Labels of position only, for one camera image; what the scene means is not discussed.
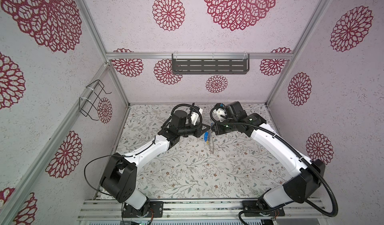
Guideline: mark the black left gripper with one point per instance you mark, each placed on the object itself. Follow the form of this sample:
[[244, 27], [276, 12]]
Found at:
[[198, 131]]

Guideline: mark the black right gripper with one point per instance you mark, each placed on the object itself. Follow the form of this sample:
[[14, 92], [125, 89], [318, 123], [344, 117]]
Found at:
[[217, 130]]

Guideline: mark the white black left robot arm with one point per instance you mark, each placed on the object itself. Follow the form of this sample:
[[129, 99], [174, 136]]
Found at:
[[120, 175]]

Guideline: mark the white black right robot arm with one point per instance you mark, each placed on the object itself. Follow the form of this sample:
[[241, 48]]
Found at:
[[306, 175]]

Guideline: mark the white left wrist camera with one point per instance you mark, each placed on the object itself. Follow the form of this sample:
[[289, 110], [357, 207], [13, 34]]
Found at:
[[194, 115]]

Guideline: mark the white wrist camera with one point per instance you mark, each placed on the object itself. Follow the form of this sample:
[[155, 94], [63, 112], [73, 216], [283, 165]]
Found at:
[[194, 115], [220, 112]]

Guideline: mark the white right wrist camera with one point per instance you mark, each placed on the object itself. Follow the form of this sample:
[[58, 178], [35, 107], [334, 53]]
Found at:
[[220, 112]]

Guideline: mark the grey slotted wall shelf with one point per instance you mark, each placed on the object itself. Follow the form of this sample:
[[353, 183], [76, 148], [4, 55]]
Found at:
[[210, 66]]

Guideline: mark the black wire wall basket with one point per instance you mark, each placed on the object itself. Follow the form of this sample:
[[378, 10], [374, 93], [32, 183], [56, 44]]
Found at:
[[96, 106]]

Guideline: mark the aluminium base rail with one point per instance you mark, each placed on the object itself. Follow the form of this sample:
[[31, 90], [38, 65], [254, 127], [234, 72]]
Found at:
[[196, 212]]

